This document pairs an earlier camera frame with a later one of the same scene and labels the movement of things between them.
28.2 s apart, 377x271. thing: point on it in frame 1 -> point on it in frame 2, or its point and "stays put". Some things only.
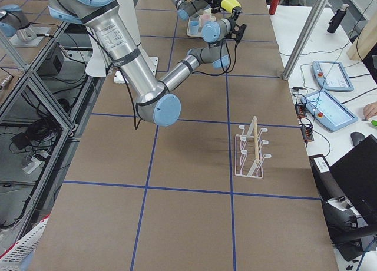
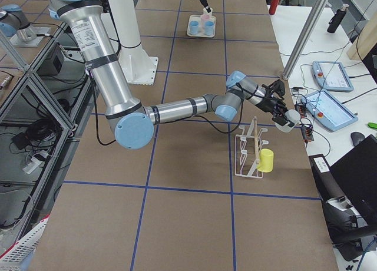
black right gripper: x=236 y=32 -> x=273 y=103
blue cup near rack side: x=194 y=27 stays put
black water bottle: x=336 y=21 stays put
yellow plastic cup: x=228 y=2 -> x=266 y=159
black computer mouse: x=356 y=137 stays put
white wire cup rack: x=249 y=158 stays put
